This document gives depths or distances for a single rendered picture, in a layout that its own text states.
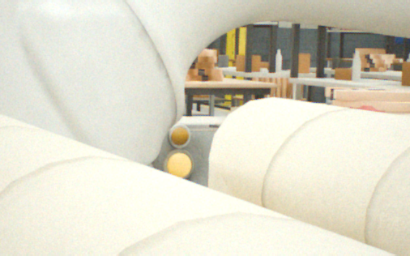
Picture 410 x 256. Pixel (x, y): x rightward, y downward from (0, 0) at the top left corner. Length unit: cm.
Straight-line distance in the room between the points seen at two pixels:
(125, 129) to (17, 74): 5
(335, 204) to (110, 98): 22
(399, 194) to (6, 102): 23
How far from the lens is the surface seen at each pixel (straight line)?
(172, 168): 118
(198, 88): 671
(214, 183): 24
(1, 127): 16
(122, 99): 40
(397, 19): 52
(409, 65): 732
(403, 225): 18
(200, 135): 120
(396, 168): 18
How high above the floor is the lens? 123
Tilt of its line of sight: 5 degrees down
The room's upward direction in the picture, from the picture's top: 2 degrees clockwise
